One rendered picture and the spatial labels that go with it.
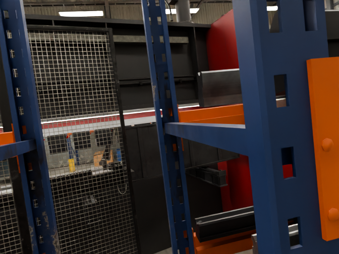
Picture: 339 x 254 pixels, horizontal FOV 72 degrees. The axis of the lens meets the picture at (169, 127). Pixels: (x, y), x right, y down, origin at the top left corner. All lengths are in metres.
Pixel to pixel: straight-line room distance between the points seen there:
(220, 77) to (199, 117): 0.20
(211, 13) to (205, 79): 9.94
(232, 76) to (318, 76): 0.29
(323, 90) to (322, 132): 0.03
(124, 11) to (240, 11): 9.47
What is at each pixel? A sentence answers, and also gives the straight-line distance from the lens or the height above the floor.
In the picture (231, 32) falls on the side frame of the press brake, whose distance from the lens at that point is 2.44.
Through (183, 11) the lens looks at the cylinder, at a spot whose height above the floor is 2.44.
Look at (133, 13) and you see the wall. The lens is 9.64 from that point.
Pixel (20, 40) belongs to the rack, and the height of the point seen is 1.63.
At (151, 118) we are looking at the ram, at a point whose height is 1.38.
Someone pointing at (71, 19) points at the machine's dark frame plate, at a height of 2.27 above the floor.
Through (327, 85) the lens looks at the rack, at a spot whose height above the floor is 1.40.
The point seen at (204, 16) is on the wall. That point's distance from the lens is 10.22.
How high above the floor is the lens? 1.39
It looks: 3 degrees down
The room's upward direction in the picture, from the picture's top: 7 degrees counter-clockwise
